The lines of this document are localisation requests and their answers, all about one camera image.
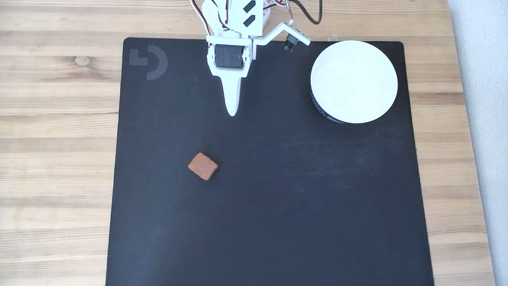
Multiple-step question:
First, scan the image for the red white black servo cable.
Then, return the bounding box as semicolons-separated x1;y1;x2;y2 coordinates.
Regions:
190;0;213;39
263;0;295;21

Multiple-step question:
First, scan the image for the white bowl plate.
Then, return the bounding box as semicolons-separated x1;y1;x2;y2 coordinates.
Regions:
310;40;398;124

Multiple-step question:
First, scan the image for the black camera cable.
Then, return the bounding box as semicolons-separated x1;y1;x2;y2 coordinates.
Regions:
294;0;323;25

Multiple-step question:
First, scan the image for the black desk mat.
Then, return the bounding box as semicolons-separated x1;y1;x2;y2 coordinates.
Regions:
105;37;435;286

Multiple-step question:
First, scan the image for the wrist camera on white mount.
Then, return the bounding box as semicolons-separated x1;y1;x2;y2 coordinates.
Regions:
253;22;311;53

